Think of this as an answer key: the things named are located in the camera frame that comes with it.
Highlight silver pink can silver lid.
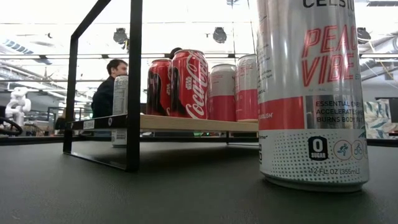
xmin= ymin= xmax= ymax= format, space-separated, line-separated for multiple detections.
xmin=234 ymin=54 xmax=259 ymax=123
xmin=207 ymin=63 xmax=237 ymax=122

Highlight red Coca-Cola can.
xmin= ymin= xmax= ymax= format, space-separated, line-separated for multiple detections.
xmin=170 ymin=49 xmax=210 ymax=120

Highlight dark red black can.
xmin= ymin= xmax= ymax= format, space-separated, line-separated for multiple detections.
xmin=146 ymin=58 xmax=172 ymax=116

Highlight silver Celsius can black lid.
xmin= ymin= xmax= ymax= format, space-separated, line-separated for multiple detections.
xmin=111 ymin=74 xmax=129 ymax=148
xmin=254 ymin=0 xmax=371 ymax=193

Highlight person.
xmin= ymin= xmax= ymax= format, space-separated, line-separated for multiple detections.
xmin=91 ymin=58 xmax=129 ymax=119
xmin=169 ymin=47 xmax=183 ymax=60

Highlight round black ceiling lamp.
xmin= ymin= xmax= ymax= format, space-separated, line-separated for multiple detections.
xmin=112 ymin=27 xmax=129 ymax=44
xmin=212 ymin=26 xmax=228 ymax=44
xmin=356 ymin=27 xmax=371 ymax=44

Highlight leaf patterned cloth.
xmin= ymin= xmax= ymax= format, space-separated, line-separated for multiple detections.
xmin=363 ymin=98 xmax=398 ymax=139

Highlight white robot figure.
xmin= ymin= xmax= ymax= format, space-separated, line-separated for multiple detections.
xmin=4 ymin=86 xmax=32 ymax=127

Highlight black aluminium table frame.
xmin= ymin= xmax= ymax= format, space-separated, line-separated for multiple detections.
xmin=0 ymin=135 xmax=398 ymax=147

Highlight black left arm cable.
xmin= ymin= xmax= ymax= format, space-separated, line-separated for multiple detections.
xmin=0 ymin=116 xmax=25 ymax=136

